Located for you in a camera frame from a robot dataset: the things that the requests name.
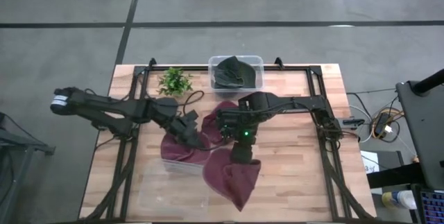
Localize green potted plant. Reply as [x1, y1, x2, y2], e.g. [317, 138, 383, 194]
[157, 67, 194, 97]

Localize black power adapter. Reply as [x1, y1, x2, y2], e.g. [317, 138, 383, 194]
[373, 112, 392, 137]

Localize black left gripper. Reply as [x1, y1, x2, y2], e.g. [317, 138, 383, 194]
[165, 111, 212, 150]

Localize black aluminium table frame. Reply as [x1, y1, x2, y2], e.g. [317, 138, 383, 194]
[80, 57, 376, 223]

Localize maroon bucket hat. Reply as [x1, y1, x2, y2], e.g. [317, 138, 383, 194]
[202, 147, 262, 213]
[160, 100, 241, 165]

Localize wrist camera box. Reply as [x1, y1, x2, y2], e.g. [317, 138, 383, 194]
[180, 109, 201, 125]
[216, 110, 241, 139]

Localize black looping arm cable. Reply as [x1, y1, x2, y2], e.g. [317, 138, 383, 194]
[178, 89, 206, 116]

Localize black bench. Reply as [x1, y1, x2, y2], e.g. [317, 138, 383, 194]
[366, 162, 428, 189]

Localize grey side desk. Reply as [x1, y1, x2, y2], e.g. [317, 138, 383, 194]
[395, 80, 444, 191]

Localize dark green bucket hat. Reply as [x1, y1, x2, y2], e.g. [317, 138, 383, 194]
[212, 55, 258, 90]

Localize small clear plastic bin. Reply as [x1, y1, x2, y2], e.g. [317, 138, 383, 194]
[207, 54, 266, 94]

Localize black slanted pole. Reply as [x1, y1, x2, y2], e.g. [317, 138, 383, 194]
[411, 67, 444, 95]

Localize white and yellow bottle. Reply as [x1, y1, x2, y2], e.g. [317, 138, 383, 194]
[381, 189, 418, 211]

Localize large clear plastic bin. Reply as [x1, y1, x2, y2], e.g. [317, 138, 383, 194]
[137, 157, 211, 215]

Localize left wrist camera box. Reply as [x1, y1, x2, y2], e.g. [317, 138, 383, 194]
[180, 109, 201, 125]

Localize open laptop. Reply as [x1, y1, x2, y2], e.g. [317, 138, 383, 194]
[417, 188, 444, 224]

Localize black clamp on table edge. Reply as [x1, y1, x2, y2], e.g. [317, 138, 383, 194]
[342, 117, 366, 128]

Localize white paper sheet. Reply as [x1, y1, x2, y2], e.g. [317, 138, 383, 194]
[360, 150, 382, 175]

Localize dark metal side stand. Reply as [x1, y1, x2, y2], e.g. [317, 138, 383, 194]
[0, 112, 56, 224]

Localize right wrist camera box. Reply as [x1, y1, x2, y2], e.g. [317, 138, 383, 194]
[216, 110, 241, 139]

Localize white floor cable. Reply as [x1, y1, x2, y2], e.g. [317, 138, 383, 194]
[346, 104, 374, 144]

